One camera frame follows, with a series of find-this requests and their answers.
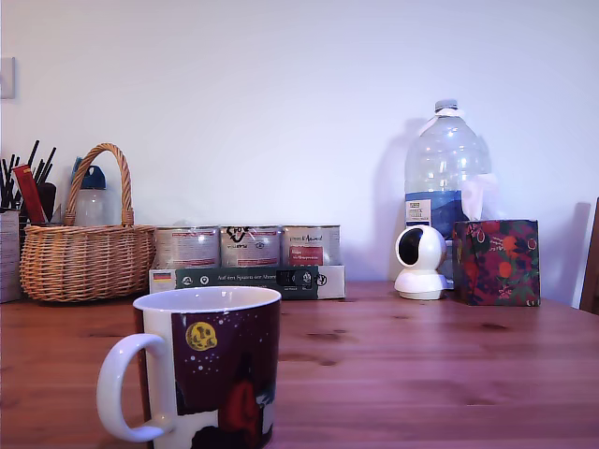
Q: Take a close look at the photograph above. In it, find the tin can red panel label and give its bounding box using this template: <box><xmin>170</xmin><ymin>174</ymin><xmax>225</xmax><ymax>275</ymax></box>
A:
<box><xmin>280</xmin><ymin>224</ymin><xmax>342</xmax><ymax>268</ymax></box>

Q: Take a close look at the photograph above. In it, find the tin can black logo label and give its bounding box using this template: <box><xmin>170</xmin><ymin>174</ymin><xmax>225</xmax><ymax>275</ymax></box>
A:
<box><xmin>219</xmin><ymin>224</ymin><xmax>282</xmax><ymax>268</ymax></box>

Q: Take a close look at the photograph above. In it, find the green white cardboard tray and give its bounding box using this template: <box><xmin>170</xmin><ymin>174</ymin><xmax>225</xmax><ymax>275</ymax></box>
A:
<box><xmin>148</xmin><ymin>264</ymin><xmax>346</xmax><ymax>300</ymax></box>

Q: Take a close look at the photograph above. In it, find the tin can red white label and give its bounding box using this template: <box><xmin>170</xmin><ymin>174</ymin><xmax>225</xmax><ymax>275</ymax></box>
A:
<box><xmin>153</xmin><ymin>224</ymin><xmax>221</xmax><ymax>270</ymax></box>

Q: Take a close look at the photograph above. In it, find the large clear water bottle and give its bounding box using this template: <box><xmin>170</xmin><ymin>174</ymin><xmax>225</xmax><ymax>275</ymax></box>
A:
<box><xmin>402</xmin><ymin>98</ymin><xmax>493</xmax><ymax>289</ymax></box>

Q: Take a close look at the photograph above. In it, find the dark red picture mug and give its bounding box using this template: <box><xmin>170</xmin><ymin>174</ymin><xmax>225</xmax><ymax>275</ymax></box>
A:
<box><xmin>95</xmin><ymin>285</ymin><xmax>283</xmax><ymax>449</ymax></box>

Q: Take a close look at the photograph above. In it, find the pale tissue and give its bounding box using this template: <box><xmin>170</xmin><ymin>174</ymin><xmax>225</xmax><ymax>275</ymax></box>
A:
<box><xmin>460</xmin><ymin>172</ymin><xmax>500</xmax><ymax>222</ymax></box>

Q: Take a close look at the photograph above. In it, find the floral tissue box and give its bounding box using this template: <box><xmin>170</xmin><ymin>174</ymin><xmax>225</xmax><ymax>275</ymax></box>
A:
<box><xmin>451</xmin><ymin>218</ymin><xmax>541</xmax><ymax>308</ymax></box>

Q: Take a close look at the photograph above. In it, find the white bottle blue cap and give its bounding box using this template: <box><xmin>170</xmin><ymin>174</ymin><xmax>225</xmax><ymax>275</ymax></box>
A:
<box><xmin>70</xmin><ymin>156</ymin><xmax>118</xmax><ymax>226</ymax></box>

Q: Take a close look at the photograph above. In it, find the dark utensil holder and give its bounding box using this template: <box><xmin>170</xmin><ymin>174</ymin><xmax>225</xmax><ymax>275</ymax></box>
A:
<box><xmin>21</xmin><ymin>182</ymin><xmax>58</xmax><ymax>225</ymax></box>

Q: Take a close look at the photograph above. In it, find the red paper packet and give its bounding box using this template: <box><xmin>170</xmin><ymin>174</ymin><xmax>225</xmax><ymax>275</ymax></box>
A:
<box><xmin>12</xmin><ymin>163</ymin><xmax>49</xmax><ymax>225</ymax></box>

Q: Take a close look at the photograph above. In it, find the printed paper box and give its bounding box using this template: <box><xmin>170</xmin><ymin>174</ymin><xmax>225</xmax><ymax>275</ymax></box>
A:
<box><xmin>0</xmin><ymin>209</ymin><xmax>22</xmax><ymax>304</ymax></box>

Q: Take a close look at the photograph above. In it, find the small white round camera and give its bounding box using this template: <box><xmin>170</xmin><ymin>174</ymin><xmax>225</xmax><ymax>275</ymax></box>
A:
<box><xmin>393</xmin><ymin>224</ymin><xmax>450</xmax><ymax>300</ymax></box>

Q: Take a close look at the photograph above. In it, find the wicker basket with handle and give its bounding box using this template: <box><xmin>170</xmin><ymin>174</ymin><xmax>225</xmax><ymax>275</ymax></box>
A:
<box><xmin>19</xmin><ymin>142</ymin><xmax>158</xmax><ymax>303</ymax></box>

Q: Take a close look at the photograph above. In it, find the white wall switch plate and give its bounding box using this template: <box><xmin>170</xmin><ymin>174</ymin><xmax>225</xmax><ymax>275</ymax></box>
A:
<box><xmin>0</xmin><ymin>56</ymin><xmax>16</xmax><ymax>100</ymax></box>

